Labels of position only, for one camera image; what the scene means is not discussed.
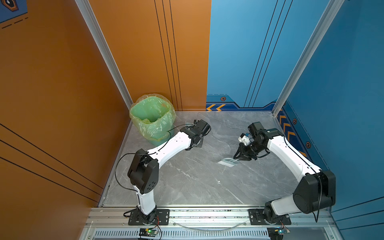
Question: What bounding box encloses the green trash bin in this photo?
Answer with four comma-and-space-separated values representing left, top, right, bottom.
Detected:
130, 95, 176, 147

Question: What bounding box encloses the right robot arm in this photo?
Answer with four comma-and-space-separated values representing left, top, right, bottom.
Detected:
234, 123, 336, 225

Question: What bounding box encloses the aluminium corner post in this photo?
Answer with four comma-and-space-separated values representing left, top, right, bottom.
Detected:
74, 0, 133, 107
272, 0, 345, 117

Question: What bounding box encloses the right circuit board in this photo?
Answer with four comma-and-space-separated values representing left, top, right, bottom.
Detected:
267, 228, 291, 240

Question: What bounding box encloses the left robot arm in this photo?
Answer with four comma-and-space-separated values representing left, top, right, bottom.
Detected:
128, 120, 211, 224

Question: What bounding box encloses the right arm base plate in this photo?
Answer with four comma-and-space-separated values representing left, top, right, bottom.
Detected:
248, 209, 292, 225

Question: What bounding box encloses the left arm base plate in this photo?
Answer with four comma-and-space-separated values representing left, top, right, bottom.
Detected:
128, 209, 170, 227

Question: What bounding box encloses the aluminium frame rail front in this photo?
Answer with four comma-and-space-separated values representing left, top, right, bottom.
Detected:
80, 206, 343, 240

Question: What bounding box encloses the circuit board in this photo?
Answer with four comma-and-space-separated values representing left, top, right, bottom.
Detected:
139, 228, 159, 239
267, 228, 291, 240

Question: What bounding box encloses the left circuit board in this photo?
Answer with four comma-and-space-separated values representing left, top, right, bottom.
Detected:
139, 228, 159, 239

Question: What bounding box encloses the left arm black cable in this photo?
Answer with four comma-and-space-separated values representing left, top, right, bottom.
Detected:
114, 123, 196, 193

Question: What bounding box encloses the left aluminium corner post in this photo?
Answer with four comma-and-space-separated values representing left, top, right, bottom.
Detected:
74, 0, 133, 107

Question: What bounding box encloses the right aluminium corner post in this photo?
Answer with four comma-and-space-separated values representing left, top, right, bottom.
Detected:
272, 0, 345, 117

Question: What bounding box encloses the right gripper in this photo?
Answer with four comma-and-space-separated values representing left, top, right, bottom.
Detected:
232, 141, 265, 161

